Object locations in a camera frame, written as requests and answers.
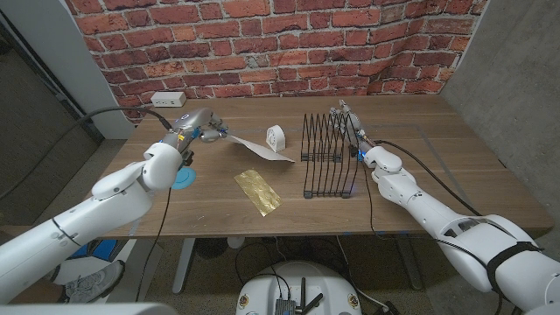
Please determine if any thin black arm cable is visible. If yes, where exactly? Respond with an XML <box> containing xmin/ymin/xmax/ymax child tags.
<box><xmin>360</xmin><ymin>159</ymin><xmax>507</xmax><ymax>315</ymax></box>
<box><xmin>134</xmin><ymin>186</ymin><xmax>173</xmax><ymax>303</ymax></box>

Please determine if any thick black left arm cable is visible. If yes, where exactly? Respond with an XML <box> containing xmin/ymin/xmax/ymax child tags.
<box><xmin>0</xmin><ymin>106</ymin><xmax>174</xmax><ymax>200</ymax></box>

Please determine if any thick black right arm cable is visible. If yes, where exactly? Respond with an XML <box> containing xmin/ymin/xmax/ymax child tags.
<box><xmin>374</xmin><ymin>139</ymin><xmax>483</xmax><ymax>218</ymax></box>

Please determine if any red brick print backdrop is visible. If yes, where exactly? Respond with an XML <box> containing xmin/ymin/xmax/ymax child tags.
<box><xmin>65</xmin><ymin>0</ymin><xmax>489</xmax><ymax>126</ymax></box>

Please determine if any grey table leg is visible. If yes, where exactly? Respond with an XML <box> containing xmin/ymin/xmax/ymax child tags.
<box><xmin>395</xmin><ymin>234</ymin><xmax>424</xmax><ymax>291</ymax></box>

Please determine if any black wire file holder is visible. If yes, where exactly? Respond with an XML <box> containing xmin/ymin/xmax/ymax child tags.
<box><xmin>300</xmin><ymin>112</ymin><xmax>361</xmax><ymax>200</ymax></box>

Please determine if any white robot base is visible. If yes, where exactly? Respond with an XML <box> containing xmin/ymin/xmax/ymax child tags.
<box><xmin>235</xmin><ymin>261</ymin><xmax>363</xmax><ymax>315</ymax></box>

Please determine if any white paper file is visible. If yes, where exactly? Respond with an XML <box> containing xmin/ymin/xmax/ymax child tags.
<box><xmin>225</xmin><ymin>134</ymin><xmax>297</xmax><ymax>164</ymax></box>

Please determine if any brown cardboard box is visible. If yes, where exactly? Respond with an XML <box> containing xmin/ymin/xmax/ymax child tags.
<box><xmin>8</xmin><ymin>279</ymin><xmax>67</xmax><ymax>305</ymax></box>

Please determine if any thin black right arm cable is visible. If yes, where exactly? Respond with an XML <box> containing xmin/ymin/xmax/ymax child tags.
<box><xmin>360</xmin><ymin>159</ymin><xmax>507</xmax><ymax>315</ymax></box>

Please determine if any gold aluminum foil sheet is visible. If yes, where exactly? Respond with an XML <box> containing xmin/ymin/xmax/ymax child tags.
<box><xmin>234</xmin><ymin>169</ymin><xmax>284</xmax><ymax>218</ymax></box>

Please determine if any black antenna module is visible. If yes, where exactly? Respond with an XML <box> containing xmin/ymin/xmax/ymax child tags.
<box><xmin>274</xmin><ymin>277</ymin><xmax>325</xmax><ymax>315</ymax></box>

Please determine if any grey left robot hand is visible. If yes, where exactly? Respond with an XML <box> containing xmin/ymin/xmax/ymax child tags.
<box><xmin>162</xmin><ymin>108</ymin><xmax>229</xmax><ymax>166</ymax></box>

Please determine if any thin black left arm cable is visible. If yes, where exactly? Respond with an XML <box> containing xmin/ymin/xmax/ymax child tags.
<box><xmin>134</xmin><ymin>186</ymin><xmax>173</xmax><ymax>303</ymax></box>

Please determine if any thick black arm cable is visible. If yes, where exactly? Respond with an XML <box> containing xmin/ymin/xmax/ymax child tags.
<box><xmin>374</xmin><ymin>139</ymin><xmax>483</xmax><ymax>218</ymax></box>
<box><xmin>0</xmin><ymin>106</ymin><xmax>174</xmax><ymax>200</ymax></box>

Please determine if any small white desk clock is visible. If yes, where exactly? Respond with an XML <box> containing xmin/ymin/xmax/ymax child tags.
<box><xmin>265</xmin><ymin>124</ymin><xmax>287</xmax><ymax>153</ymax></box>

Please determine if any blue round coaster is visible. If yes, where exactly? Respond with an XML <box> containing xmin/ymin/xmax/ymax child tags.
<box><xmin>171</xmin><ymin>167</ymin><xmax>197</xmax><ymax>191</ymax></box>

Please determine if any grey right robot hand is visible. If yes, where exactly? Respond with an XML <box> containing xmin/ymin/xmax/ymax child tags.
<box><xmin>328</xmin><ymin>99</ymin><xmax>375</xmax><ymax>162</ymax></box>

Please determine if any black floor cable tangle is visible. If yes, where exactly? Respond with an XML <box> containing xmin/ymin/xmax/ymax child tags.
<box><xmin>234</xmin><ymin>235</ymin><xmax>351</xmax><ymax>303</ymax></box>

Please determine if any white power outlet box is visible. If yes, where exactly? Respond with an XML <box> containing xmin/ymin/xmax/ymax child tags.
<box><xmin>150</xmin><ymin>90</ymin><xmax>187</xmax><ymax>109</ymax></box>

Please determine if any white table leg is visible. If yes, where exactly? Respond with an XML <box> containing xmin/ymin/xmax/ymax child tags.
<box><xmin>171</xmin><ymin>237</ymin><xmax>197</xmax><ymax>295</ymax></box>

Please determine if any grey sneaker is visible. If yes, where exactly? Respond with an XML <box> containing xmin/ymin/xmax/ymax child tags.
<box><xmin>65</xmin><ymin>260</ymin><xmax>127</xmax><ymax>304</ymax></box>

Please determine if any blue foot pedal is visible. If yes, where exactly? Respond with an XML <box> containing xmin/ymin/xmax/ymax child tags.
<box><xmin>69</xmin><ymin>244</ymin><xmax>91</xmax><ymax>262</ymax></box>
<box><xmin>90</xmin><ymin>239</ymin><xmax>119</xmax><ymax>263</ymax></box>

